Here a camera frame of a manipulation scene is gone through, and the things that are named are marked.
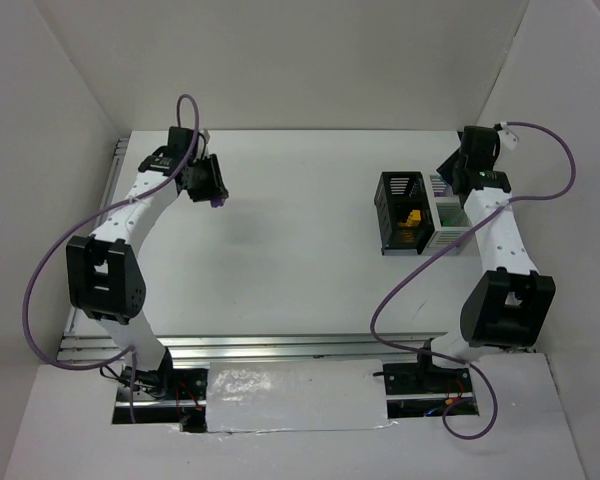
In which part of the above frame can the aluminium front rail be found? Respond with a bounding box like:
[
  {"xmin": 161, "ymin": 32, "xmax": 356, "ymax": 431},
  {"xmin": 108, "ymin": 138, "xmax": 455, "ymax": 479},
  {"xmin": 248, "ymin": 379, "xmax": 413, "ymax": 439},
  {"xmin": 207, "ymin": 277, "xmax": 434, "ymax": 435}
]
[{"xmin": 57, "ymin": 333, "xmax": 437, "ymax": 365}]

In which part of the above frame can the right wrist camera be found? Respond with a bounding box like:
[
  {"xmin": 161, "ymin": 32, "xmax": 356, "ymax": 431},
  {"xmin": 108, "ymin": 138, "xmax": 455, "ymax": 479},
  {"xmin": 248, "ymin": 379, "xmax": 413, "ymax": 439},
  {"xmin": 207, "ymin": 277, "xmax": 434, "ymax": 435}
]
[{"xmin": 494, "ymin": 122, "xmax": 519, "ymax": 151}]

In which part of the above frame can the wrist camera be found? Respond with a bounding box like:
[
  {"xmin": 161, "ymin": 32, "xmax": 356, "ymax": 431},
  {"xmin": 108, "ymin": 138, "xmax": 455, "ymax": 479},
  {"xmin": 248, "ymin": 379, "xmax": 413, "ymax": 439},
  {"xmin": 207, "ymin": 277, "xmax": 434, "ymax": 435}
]
[
  {"xmin": 197, "ymin": 129, "xmax": 210, "ymax": 157},
  {"xmin": 494, "ymin": 122, "xmax": 519, "ymax": 151}
]

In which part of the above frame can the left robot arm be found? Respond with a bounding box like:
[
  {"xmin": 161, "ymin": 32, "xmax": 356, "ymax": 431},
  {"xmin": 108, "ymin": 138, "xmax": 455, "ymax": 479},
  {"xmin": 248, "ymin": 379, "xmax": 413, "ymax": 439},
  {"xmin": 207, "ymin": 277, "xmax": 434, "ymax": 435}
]
[{"xmin": 66, "ymin": 127, "xmax": 229, "ymax": 399}]

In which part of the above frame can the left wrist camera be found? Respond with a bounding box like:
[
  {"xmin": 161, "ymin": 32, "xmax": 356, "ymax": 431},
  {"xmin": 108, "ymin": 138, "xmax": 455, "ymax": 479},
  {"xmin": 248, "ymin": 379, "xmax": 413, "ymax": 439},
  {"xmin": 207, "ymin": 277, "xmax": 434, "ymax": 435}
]
[{"xmin": 197, "ymin": 129, "xmax": 210, "ymax": 157}]

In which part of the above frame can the white slotted container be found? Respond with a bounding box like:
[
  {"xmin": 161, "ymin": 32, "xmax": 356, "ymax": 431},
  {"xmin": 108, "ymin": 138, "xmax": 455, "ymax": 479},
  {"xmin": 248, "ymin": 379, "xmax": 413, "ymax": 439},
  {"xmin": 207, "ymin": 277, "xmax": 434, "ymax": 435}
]
[{"xmin": 424, "ymin": 174, "xmax": 471, "ymax": 255}]

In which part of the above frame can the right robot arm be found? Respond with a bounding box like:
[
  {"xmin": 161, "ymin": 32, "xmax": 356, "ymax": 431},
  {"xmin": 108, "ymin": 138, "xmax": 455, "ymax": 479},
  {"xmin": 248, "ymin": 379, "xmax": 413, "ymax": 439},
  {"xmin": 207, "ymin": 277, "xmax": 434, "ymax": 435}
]
[{"xmin": 417, "ymin": 126, "xmax": 556, "ymax": 381}]

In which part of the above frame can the black slotted container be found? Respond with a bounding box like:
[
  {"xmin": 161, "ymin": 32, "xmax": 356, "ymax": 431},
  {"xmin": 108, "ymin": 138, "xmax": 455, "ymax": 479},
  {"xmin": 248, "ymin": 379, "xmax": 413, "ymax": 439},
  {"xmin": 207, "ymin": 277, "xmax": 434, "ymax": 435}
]
[{"xmin": 374, "ymin": 171, "xmax": 434, "ymax": 255}]

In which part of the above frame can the yellow curved lego piece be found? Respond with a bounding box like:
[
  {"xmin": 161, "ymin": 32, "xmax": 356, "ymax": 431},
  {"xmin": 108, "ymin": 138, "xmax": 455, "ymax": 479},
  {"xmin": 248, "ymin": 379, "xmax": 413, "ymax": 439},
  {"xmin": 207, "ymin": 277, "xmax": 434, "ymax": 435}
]
[{"xmin": 397, "ymin": 209, "xmax": 422, "ymax": 228}]

